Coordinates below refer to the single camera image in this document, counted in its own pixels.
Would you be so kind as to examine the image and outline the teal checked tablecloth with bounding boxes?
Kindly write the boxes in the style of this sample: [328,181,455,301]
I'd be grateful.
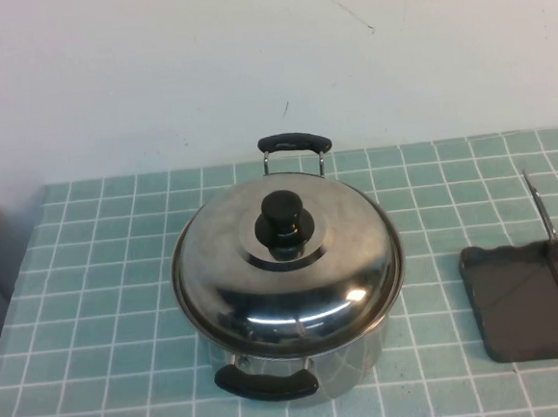
[0,128,558,417]

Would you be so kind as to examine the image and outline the stainless steel lid black knob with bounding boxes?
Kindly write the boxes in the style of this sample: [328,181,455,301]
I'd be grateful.
[163,163,412,365]

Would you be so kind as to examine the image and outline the stainless steel pot black handles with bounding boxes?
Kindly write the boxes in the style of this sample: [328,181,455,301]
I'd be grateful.
[159,124,417,411]

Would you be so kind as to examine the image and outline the dark grey lid rack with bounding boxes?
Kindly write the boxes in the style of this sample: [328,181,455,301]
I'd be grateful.
[452,166,558,368]

